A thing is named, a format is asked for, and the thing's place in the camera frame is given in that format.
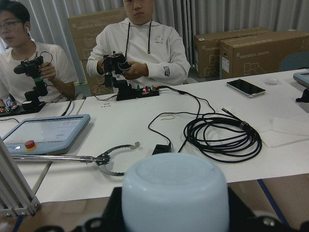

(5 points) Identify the black smartphone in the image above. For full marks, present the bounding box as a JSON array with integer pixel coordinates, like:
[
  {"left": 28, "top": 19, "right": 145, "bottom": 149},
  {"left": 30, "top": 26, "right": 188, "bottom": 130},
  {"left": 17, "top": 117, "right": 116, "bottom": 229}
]
[{"left": 226, "top": 79, "right": 266, "bottom": 98}]

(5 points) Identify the person in white t-shirt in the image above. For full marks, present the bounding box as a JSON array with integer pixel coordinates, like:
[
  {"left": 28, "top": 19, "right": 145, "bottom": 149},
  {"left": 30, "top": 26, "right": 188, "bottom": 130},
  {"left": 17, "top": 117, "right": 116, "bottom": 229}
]
[{"left": 0, "top": 0, "right": 77, "bottom": 103}]

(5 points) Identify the cardboard box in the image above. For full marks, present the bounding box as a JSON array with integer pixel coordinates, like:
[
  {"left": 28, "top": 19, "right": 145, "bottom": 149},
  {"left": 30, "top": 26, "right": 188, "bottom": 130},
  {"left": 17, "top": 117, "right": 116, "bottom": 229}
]
[
  {"left": 194, "top": 27, "right": 269, "bottom": 78},
  {"left": 68, "top": 8, "right": 126, "bottom": 96},
  {"left": 220, "top": 30, "right": 309, "bottom": 79}
]

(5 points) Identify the coiled black cable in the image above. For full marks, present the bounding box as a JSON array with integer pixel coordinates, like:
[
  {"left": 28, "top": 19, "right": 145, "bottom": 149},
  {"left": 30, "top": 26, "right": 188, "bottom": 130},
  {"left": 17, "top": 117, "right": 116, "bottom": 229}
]
[{"left": 177, "top": 107, "right": 263, "bottom": 164}]

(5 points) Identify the black power adapter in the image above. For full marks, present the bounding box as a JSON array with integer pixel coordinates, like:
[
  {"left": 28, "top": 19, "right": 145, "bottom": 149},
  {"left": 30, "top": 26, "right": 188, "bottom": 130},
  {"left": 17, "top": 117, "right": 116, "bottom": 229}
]
[{"left": 152, "top": 143, "right": 171, "bottom": 155}]

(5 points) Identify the blue teach pendant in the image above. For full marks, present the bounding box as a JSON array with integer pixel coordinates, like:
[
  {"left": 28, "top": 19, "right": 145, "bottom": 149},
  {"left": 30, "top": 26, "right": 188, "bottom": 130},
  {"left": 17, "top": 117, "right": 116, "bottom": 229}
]
[
  {"left": 293, "top": 72, "right": 309, "bottom": 88},
  {"left": 2, "top": 114, "right": 90, "bottom": 155}
]

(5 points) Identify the black teleoperation controller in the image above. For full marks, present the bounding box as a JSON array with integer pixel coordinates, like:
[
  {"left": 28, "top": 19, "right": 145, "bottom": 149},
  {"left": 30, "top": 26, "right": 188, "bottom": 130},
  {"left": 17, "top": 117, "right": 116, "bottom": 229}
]
[
  {"left": 93, "top": 50, "right": 160, "bottom": 102},
  {"left": 0, "top": 51, "right": 64, "bottom": 117}
]

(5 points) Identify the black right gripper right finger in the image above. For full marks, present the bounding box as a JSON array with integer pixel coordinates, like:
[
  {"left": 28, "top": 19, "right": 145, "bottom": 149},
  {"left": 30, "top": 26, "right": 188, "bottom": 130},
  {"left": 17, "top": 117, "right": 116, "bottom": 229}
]
[{"left": 228, "top": 187, "right": 290, "bottom": 232}]

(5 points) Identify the metal reacher grabber tool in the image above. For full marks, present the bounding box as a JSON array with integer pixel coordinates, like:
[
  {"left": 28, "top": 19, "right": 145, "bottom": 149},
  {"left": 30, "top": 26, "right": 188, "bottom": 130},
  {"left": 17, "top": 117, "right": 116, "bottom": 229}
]
[{"left": 12, "top": 142, "right": 140, "bottom": 176}]

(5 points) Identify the person in white hoodie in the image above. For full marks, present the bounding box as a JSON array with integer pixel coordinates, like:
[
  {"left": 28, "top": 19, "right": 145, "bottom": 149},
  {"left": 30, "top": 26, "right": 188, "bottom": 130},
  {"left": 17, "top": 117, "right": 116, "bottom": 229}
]
[{"left": 86, "top": 0, "right": 190, "bottom": 88}]

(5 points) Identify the aluminium frame post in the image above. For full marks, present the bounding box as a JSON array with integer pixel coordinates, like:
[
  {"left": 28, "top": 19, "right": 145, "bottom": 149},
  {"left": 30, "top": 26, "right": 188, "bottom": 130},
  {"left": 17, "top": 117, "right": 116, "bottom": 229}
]
[{"left": 0, "top": 140, "right": 41, "bottom": 217}]

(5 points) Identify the white paper sheet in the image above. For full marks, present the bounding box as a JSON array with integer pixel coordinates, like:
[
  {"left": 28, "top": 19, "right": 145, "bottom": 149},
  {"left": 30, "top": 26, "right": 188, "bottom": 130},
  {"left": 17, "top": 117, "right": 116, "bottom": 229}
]
[{"left": 259, "top": 116, "right": 309, "bottom": 147}]

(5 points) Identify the light blue cup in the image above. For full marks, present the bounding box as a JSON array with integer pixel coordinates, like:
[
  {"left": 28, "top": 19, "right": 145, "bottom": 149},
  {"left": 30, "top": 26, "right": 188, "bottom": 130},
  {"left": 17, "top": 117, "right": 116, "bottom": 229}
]
[{"left": 122, "top": 153, "right": 230, "bottom": 232}]

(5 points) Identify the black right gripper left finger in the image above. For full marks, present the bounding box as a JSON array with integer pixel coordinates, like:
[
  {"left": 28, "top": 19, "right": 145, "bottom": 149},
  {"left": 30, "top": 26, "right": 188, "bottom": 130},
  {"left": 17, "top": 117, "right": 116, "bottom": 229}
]
[{"left": 72, "top": 187, "right": 126, "bottom": 232}]

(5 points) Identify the small white round puck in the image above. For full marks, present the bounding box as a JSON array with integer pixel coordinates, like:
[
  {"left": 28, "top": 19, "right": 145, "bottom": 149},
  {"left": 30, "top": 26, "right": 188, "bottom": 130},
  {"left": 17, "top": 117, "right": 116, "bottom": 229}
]
[{"left": 265, "top": 76, "right": 280, "bottom": 85}]

